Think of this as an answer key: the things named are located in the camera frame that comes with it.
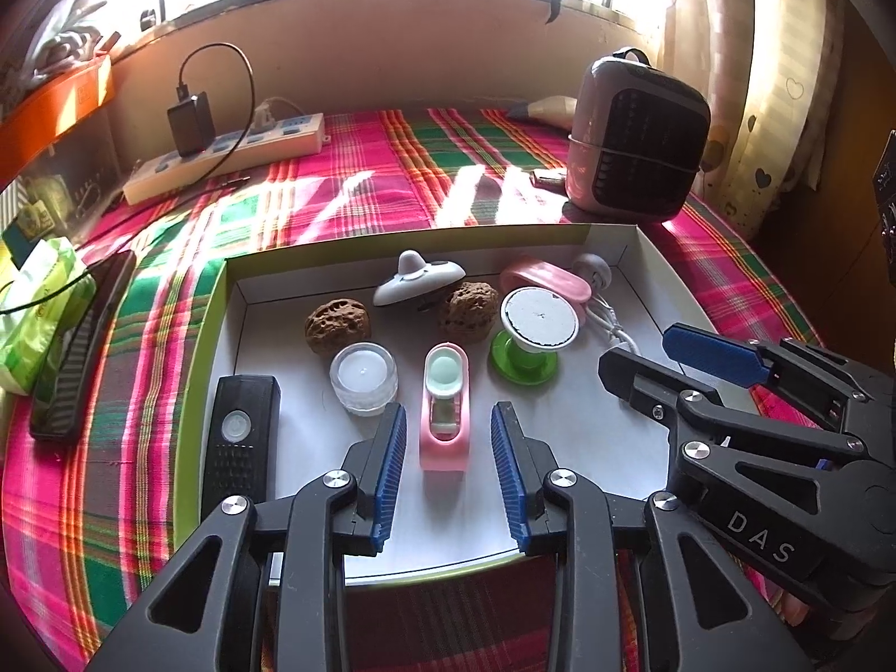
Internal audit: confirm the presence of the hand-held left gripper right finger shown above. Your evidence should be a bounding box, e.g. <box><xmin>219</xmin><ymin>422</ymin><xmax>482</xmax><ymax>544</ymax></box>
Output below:
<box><xmin>490</xmin><ymin>401</ymin><xmax>813</xmax><ymax>672</ymax></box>

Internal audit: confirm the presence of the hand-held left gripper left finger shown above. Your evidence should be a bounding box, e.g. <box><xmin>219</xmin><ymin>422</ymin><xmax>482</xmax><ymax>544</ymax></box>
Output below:
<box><xmin>84</xmin><ymin>402</ymin><xmax>408</xmax><ymax>672</ymax></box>

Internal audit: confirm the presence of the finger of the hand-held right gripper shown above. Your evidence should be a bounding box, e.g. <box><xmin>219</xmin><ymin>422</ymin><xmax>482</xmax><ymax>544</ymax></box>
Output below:
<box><xmin>598</xmin><ymin>348</ymin><xmax>869</xmax><ymax>514</ymax></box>
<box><xmin>661</xmin><ymin>322</ymin><xmax>896</xmax><ymax>435</ymax></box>

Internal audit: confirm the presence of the pink correction tape dispenser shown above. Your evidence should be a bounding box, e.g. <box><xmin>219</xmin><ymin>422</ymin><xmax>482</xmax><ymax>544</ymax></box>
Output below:
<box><xmin>418</xmin><ymin>342</ymin><xmax>472</xmax><ymax>473</ymax></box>

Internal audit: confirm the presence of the green cardboard box tray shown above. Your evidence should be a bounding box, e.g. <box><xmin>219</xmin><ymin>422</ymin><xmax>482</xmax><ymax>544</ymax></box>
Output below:
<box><xmin>171</xmin><ymin>224</ymin><xmax>743</xmax><ymax>585</ymax></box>

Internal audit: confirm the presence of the small clear jar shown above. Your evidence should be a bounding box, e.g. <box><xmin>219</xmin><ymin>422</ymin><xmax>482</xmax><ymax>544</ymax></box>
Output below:
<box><xmin>329</xmin><ymin>342</ymin><xmax>399</xmax><ymax>417</ymax></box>

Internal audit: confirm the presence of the green white suction stand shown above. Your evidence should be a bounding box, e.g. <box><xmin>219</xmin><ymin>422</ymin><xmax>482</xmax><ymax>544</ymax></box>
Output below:
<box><xmin>488</xmin><ymin>287</ymin><xmax>582</xmax><ymax>385</ymax></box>

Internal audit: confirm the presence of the black bike light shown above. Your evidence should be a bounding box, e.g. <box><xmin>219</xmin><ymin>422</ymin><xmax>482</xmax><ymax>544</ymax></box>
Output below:
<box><xmin>199</xmin><ymin>374</ymin><xmax>281</xmax><ymax>526</ymax></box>

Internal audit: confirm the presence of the brown walnut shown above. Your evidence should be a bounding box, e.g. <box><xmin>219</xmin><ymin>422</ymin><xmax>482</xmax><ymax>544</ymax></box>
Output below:
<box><xmin>437</xmin><ymin>282</ymin><xmax>500</xmax><ymax>343</ymax></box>
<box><xmin>304</xmin><ymin>297</ymin><xmax>372</xmax><ymax>349</ymax></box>

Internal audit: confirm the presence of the grey white oval gadget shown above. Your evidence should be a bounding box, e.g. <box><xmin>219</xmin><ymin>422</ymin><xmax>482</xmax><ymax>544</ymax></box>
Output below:
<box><xmin>372</xmin><ymin>250</ymin><xmax>466</xmax><ymax>307</ymax></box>

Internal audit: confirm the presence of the grey space heater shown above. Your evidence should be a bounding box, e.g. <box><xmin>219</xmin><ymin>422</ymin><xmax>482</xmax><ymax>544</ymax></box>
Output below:
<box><xmin>563</xmin><ymin>46</ymin><xmax>711</xmax><ymax>223</ymax></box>

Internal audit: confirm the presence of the heart print curtain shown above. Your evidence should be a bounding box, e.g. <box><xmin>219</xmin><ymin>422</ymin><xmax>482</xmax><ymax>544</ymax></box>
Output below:
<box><xmin>658</xmin><ymin>0</ymin><xmax>848</xmax><ymax>239</ymax></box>

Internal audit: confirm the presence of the beige brush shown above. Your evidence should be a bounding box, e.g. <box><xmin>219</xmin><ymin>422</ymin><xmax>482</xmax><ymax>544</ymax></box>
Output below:
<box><xmin>507</xmin><ymin>94</ymin><xmax>578</xmax><ymax>130</ymax></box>

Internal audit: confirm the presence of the black smartphone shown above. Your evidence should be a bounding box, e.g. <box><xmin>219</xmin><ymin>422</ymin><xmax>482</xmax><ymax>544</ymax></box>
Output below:
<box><xmin>29</xmin><ymin>250</ymin><xmax>137</xmax><ymax>444</ymax></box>

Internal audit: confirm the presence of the white power strip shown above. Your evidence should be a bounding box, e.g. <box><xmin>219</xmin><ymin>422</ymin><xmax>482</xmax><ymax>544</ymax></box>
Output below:
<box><xmin>122</xmin><ymin>112</ymin><xmax>326</xmax><ymax>206</ymax></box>

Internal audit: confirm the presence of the green tissue pack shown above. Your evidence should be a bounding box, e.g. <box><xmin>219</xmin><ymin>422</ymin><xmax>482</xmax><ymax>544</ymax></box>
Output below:
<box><xmin>0</xmin><ymin>238</ymin><xmax>97</xmax><ymax>394</ymax></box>

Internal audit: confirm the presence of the black charger adapter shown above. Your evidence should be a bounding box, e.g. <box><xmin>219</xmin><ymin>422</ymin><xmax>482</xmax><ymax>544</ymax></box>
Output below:
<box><xmin>166</xmin><ymin>91</ymin><xmax>217</xmax><ymax>158</ymax></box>

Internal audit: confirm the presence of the clear plastic bin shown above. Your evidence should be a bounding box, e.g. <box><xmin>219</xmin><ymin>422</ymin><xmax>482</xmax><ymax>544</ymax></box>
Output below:
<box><xmin>0</xmin><ymin>101</ymin><xmax>116</xmax><ymax>225</ymax></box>

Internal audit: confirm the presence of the small green carton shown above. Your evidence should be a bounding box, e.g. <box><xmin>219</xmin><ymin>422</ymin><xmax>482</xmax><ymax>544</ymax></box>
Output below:
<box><xmin>0</xmin><ymin>199</ymin><xmax>57</xmax><ymax>260</ymax></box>

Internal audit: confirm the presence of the orange plastic tray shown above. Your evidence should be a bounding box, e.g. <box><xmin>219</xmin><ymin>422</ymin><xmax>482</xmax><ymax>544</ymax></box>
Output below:
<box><xmin>0</xmin><ymin>56</ymin><xmax>113</xmax><ymax>183</ymax></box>

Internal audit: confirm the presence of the white plastic bag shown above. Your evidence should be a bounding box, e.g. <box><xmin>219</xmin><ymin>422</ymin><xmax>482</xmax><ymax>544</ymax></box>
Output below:
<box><xmin>21</xmin><ymin>0</ymin><xmax>106</xmax><ymax>78</ymax></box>

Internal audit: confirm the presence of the black charging cable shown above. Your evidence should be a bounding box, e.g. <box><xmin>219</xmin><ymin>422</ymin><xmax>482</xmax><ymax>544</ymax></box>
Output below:
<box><xmin>0</xmin><ymin>42</ymin><xmax>256</xmax><ymax>312</ymax></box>

